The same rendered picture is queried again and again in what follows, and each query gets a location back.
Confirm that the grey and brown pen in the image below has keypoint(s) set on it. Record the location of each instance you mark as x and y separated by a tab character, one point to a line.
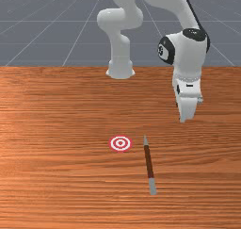
148	163

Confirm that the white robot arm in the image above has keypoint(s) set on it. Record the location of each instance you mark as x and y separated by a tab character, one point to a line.
120	47

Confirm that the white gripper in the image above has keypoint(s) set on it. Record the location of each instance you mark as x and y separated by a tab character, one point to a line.
187	93

